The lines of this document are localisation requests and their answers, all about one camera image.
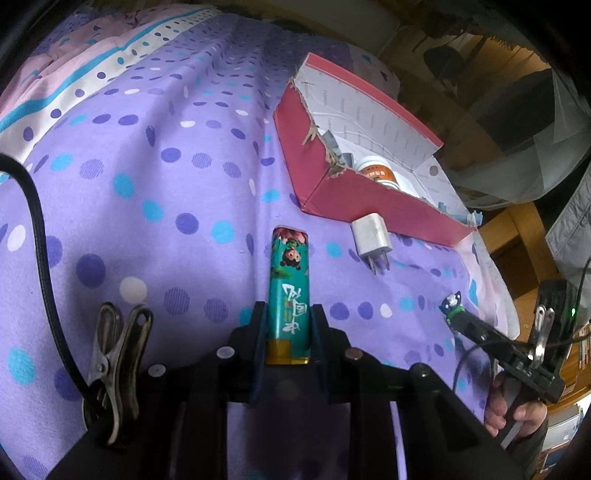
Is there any wooden chair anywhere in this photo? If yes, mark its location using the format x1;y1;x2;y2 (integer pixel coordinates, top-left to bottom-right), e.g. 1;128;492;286
478;203;561;343

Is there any metal spring clip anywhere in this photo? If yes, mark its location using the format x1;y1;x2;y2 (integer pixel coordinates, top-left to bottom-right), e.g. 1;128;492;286
530;305;556;366
82;302;154;448

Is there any thick black cable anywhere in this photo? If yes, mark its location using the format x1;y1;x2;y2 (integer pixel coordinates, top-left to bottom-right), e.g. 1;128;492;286
0;154;93;402

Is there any dark hanging cloth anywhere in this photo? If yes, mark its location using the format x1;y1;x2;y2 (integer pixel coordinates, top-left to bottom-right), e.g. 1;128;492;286
424;45;465;86

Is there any person's right hand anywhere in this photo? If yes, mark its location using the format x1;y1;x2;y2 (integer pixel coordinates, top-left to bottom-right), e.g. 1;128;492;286
485;373;550;437

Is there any white plastic bottle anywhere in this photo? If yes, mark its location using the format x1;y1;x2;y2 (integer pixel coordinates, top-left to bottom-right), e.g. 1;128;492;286
356;156;402;190

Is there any red cardboard box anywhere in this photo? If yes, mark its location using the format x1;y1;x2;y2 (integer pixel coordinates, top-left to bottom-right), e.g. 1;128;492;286
272;52;478;247

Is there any plastic covered standing fan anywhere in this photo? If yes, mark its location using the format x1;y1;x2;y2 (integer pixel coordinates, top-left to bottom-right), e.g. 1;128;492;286
455;28;591;209

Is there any small cat figurine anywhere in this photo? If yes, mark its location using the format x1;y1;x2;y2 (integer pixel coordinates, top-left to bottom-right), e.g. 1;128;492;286
438;291;466;326

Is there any teal printed lighter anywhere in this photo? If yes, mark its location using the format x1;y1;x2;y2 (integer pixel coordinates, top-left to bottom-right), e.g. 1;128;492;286
265;226;311;366

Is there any grey studded building plate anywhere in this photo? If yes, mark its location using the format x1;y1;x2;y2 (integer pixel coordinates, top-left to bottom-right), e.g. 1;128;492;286
321;130;354;169

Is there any wooden shelf with books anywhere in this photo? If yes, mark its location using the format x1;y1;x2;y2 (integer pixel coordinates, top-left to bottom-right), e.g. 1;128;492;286
538;318;591;476

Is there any grey jacket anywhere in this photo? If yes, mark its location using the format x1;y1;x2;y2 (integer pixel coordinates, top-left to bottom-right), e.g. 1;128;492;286
545;185;591;278

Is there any white charger plug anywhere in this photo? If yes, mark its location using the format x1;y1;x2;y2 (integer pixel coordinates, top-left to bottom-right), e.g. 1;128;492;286
350;212;394;276

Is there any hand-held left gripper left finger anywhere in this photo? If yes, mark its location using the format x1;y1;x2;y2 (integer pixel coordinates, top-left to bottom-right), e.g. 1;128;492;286
46;301;269;480

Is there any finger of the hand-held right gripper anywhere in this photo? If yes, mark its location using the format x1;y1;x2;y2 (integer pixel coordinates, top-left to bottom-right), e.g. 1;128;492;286
450;310;513;365

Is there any person's right forearm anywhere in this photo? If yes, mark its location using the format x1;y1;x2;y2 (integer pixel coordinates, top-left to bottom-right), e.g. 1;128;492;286
505;415;551;480

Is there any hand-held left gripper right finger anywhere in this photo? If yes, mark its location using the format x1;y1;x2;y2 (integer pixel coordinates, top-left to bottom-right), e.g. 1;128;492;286
310;304;527;480

